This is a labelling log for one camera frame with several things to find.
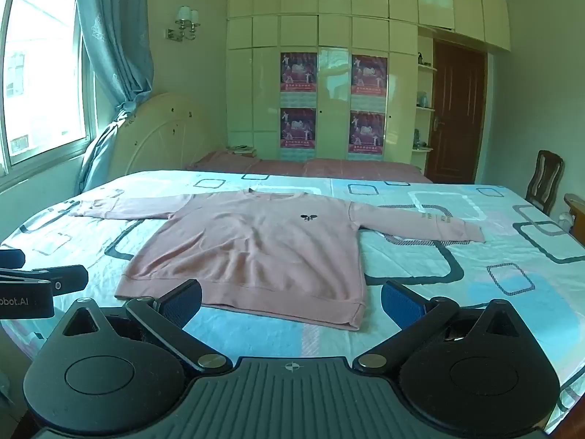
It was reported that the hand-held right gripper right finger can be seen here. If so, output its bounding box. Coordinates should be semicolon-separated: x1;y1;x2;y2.
353;280;519;371

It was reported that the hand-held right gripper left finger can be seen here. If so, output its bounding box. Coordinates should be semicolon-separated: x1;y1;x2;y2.
61;278;234;374

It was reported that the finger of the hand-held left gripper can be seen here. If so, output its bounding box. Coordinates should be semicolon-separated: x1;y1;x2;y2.
0;264;89;296
0;249;26;270

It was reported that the pink sweatshirt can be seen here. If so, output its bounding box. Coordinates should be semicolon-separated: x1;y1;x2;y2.
68;187;486;332

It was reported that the light blue patterned bedsheet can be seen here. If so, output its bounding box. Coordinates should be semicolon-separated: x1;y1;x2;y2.
0;170;585;435

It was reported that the pink mattress cover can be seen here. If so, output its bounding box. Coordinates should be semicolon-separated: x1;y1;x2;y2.
186;150;433;184

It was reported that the cream round headboard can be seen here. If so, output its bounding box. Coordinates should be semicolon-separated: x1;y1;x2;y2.
109;92;229;177

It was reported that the window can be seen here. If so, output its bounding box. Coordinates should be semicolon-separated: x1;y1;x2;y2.
0;0;99;179

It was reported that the wooden chair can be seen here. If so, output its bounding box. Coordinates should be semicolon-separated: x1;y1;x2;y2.
525;149;566;217

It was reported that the cream corner shelf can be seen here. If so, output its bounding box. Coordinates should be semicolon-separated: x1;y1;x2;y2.
411;50;438;154

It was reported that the wooden furniture piece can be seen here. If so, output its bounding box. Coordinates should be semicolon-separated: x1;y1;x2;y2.
563;193;585;235

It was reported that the brown wooden door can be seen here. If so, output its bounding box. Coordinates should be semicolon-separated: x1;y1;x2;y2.
425;39;488;184

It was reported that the blue curtain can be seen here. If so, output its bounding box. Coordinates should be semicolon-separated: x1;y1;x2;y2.
74;0;157;195

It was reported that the cream wardrobe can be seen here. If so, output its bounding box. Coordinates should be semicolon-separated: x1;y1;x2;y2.
225;0;512;171

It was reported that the red wall poster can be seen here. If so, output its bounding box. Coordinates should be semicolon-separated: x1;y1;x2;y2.
279;108;317;162
280;52;319;105
349;110;387;164
350;54;389;109

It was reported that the wall lamp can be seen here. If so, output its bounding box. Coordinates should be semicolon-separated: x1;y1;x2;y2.
165;5;202;43

